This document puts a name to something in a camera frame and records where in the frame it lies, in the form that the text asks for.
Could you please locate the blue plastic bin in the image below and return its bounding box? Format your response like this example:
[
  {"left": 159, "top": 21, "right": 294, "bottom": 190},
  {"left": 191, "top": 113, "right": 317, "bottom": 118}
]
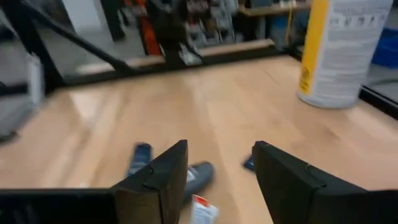
[{"left": 371, "top": 27, "right": 398, "bottom": 68}]

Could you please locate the white yellow wipes canister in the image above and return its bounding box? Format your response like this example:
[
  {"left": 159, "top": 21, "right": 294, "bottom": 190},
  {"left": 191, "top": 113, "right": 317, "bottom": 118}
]
[{"left": 295, "top": 0, "right": 394, "bottom": 110}]

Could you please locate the dark blue travel tube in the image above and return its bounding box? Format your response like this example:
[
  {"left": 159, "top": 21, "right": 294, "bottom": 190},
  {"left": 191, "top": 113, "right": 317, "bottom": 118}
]
[
  {"left": 126, "top": 142, "right": 154, "bottom": 178},
  {"left": 241, "top": 154, "right": 256, "bottom": 172}
]

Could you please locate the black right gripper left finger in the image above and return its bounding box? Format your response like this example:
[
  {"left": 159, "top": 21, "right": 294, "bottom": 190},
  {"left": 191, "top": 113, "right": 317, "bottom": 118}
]
[{"left": 111, "top": 139, "right": 189, "bottom": 224}]

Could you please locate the grey deodorant stick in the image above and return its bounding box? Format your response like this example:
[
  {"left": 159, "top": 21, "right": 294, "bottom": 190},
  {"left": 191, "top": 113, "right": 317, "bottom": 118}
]
[{"left": 182, "top": 161, "right": 215, "bottom": 206}]

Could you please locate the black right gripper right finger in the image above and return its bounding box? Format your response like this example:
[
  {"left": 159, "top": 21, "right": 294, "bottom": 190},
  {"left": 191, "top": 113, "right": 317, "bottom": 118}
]
[{"left": 251, "top": 140, "right": 369, "bottom": 224}]

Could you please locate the white toothpaste tube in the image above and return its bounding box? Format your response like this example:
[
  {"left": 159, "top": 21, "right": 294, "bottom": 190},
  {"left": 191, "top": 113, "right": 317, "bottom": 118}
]
[{"left": 189, "top": 194, "right": 220, "bottom": 224}]

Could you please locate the orange object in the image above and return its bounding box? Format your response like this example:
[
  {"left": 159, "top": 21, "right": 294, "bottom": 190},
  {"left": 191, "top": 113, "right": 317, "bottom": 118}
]
[{"left": 136, "top": 0, "right": 163, "bottom": 57}]

